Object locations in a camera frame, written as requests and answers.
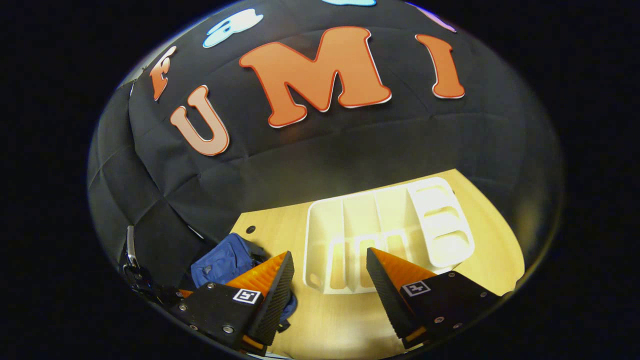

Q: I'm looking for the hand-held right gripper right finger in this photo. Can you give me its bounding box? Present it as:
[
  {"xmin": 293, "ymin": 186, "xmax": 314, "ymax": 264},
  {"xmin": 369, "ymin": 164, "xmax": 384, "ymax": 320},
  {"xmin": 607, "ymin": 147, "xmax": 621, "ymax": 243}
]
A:
[{"xmin": 366, "ymin": 246, "xmax": 501, "ymax": 349}]

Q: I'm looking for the blue schoolbag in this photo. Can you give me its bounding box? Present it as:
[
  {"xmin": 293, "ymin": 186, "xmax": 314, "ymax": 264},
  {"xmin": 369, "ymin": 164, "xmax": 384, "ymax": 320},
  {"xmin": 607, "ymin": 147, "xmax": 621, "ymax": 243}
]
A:
[{"xmin": 190, "ymin": 232, "xmax": 298, "ymax": 333}]

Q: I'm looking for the white bookshelf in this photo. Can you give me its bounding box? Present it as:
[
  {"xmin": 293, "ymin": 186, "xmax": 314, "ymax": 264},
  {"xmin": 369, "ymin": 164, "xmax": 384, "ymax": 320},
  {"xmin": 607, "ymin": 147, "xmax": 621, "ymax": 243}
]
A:
[{"xmin": 303, "ymin": 176, "xmax": 476, "ymax": 295}]

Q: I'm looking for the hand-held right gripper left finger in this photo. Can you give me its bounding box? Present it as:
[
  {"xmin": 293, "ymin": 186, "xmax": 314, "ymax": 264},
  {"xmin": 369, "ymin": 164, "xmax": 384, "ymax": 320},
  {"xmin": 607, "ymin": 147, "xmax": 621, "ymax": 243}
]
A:
[{"xmin": 172, "ymin": 250, "xmax": 296, "ymax": 357}]

